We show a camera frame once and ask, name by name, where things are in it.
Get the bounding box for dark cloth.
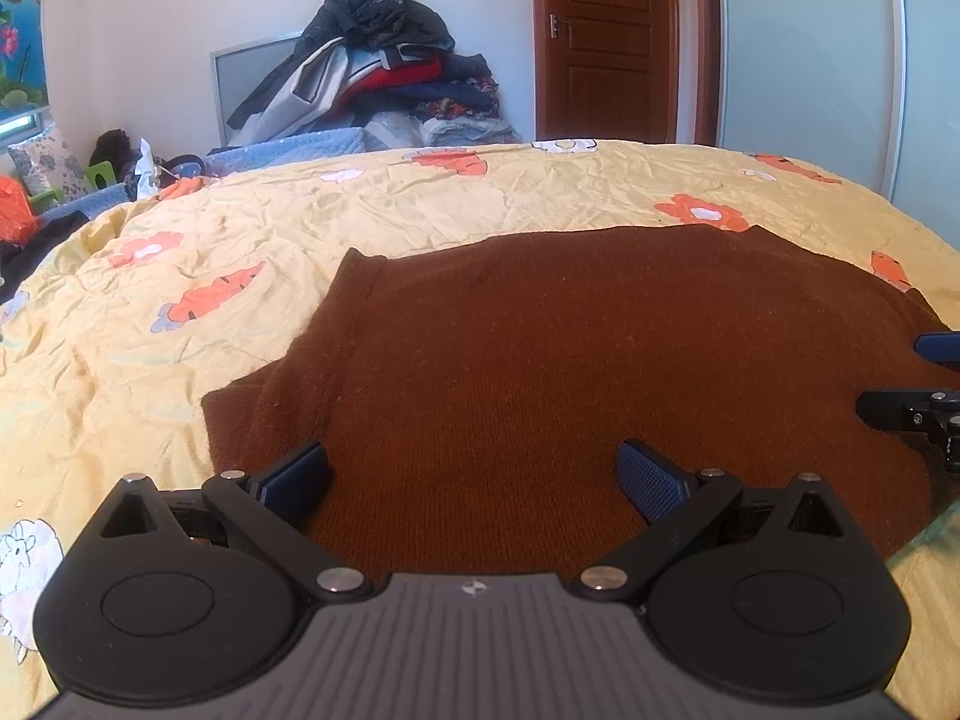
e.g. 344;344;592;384
0;208;92;302

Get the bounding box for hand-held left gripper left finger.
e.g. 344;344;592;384
96;441;374;601

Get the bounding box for yellow printed blanket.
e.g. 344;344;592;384
0;139;960;720

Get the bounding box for green plastic chair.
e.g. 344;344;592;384
28;161;119;209

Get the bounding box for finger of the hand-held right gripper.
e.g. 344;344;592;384
915;330;960;374
856;388;960;475

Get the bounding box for white sliding wardrobe door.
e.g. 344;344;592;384
712;0;960;256

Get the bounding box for pile of clothes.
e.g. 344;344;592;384
225;0;524;151

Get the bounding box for dark plush toy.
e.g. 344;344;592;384
88;129;141;175

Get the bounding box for white crumpled tissue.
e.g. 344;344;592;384
126;136;164;201

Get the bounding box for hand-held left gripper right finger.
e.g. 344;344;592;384
574;439;863;602

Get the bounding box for brown wooden door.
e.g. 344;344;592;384
528;0;722;148

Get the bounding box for grey framed panel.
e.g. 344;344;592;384
209;30;306;148

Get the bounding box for brown knit sweater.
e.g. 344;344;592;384
201;223;960;578

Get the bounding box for floral pillow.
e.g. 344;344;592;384
7;124;92;205

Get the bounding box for orange cloth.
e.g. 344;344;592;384
0;175;40;242

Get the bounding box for white window frame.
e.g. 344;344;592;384
0;106;50;149

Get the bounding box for blue quilted blanket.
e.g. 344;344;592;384
56;127;370;205

